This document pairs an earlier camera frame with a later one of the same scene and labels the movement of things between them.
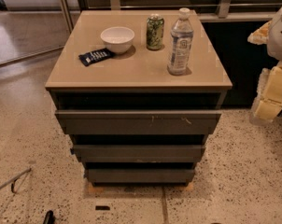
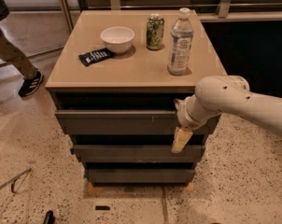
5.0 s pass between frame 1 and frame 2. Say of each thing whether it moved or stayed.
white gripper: moved
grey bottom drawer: stayed
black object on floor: stayed
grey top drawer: stayed
